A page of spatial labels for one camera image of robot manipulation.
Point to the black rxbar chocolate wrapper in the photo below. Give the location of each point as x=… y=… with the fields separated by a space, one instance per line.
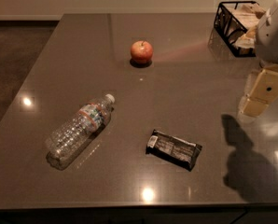
x=173 y=149

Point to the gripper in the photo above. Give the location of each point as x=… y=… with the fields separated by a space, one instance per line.
x=273 y=36

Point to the snack packets in basket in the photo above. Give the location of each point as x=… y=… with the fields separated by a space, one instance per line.
x=248 y=15

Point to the black wire basket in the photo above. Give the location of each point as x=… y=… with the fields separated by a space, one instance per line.
x=230 y=27

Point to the red apple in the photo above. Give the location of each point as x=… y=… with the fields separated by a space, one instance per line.
x=141 y=51

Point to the clear plastic water bottle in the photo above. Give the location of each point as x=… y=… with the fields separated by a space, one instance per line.
x=70 y=139

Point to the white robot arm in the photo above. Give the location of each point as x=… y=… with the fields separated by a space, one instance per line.
x=266 y=46

